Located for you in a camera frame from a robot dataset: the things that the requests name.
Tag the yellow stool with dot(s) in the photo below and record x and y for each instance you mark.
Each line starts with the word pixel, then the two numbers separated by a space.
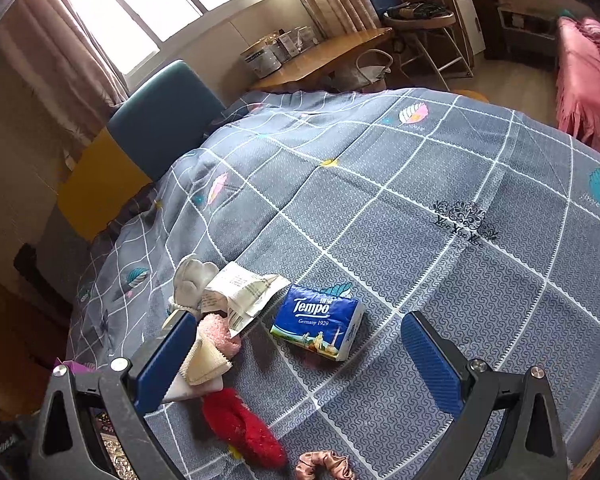
pixel 470 95

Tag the silver boxes on desk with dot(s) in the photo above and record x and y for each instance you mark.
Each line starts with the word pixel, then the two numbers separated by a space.
pixel 262 62

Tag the round basket tray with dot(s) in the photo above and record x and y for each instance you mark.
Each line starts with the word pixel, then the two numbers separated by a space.
pixel 420 14

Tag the white tote bag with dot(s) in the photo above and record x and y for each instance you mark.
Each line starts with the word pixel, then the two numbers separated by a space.
pixel 365 72

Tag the pink fluffy sock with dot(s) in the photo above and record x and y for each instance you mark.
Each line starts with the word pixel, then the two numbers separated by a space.
pixel 220 335

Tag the grey checked quilt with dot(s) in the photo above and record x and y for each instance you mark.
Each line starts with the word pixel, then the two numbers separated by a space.
pixel 380 210

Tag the teal yellow grey headboard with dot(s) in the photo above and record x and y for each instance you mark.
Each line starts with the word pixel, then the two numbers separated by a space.
pixel 165 120

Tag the low shelf unit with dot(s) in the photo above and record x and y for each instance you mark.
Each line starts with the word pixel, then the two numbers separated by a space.
pixel 525 20

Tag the pink fringed cover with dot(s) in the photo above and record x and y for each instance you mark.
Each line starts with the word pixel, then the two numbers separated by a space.
pixel 585 85

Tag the clear storage jar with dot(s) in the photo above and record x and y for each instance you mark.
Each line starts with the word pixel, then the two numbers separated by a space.
pixel 284 47
pixel 305 39

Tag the window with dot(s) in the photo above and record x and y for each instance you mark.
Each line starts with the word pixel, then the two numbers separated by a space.
pixel 130 0

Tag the blue tissue pack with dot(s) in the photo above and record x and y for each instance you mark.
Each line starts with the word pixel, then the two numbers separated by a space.
pixel 315 320

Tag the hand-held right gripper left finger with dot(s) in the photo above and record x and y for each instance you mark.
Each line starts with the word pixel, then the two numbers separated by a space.
pixel 162 360

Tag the white cabinet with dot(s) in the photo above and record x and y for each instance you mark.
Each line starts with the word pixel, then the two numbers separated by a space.
pixel 472 20

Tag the black bedside stand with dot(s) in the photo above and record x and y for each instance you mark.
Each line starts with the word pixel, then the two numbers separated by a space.
pixel 30 265

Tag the white paper receipt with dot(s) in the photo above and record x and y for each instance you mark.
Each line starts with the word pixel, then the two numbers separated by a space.
pixel 240 290

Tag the gold patterned box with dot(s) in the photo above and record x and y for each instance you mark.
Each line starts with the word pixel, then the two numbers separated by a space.
pixel 110 447

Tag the pink satin scrunchie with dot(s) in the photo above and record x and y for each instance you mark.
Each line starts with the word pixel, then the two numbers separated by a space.
pixel 330 465

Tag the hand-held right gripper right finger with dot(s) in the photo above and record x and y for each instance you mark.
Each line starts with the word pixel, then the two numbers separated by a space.
pixel 430 360

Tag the cream cloth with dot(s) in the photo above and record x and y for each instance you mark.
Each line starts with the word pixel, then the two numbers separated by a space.
pixel 200 365

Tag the white cloth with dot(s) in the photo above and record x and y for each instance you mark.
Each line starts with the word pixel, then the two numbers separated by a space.
pixel 200 392

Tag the red fluffy sock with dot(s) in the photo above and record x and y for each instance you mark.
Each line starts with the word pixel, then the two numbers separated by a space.
pixel 245 430

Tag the wooden desk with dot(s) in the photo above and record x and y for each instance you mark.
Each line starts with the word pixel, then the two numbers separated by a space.
pixel 330 55

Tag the white knit glove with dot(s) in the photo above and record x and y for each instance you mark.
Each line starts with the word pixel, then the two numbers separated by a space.
pixel 192 280

